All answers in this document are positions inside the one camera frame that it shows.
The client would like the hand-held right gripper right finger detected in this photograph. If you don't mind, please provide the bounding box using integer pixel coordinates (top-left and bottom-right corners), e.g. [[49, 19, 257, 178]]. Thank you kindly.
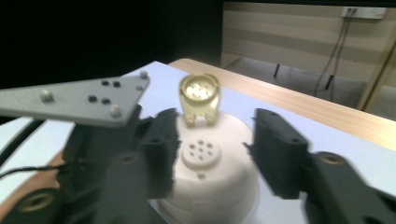
[[244, 107, 396, 224]]

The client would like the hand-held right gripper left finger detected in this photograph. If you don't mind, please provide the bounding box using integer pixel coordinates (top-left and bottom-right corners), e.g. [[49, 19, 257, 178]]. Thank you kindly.
[[102, 107, 182, 224]]

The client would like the black curtain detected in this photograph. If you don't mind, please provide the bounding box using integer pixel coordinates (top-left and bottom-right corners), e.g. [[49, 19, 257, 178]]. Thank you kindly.
[[0, 0, 224, 90]]

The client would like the white table board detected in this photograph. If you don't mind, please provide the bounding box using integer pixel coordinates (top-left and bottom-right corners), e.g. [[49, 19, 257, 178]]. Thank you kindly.
[[0, 60, 396, 224]]

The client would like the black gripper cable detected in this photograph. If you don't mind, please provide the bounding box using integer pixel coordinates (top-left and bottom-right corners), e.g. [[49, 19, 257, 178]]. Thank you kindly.
[[0, 165, 68, 181]]

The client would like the black wall cable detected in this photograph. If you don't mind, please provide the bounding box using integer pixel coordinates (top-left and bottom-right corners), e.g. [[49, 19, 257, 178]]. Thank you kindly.
[[312, 17, 349, 96]]

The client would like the long black floor cable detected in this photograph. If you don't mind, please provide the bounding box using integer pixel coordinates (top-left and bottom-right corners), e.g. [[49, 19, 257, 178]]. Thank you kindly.
[[328, 17, 353, 96]]

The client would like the light wooden post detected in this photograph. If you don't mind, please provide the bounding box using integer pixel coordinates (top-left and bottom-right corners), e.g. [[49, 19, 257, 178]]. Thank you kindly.
[[356, 36, 396, 111]]

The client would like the white wall socket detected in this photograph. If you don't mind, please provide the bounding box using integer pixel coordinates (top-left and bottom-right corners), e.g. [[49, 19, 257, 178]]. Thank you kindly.
[[340, 6, 389, 21]]

